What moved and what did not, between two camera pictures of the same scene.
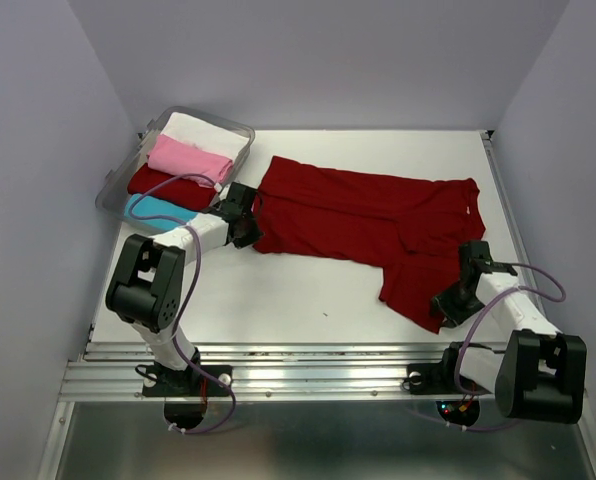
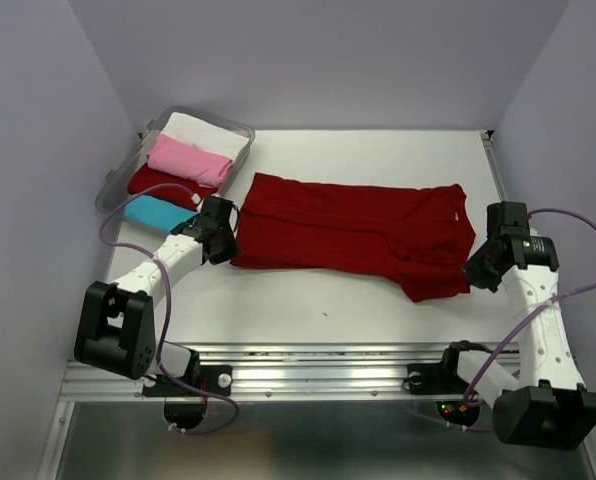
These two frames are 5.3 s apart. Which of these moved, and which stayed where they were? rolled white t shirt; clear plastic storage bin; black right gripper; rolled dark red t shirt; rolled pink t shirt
Moved: black right gripper
Stayed: clear plastic storage bin; rolled pink t shirt; rolled white t shirt; rolled dark red t shirt
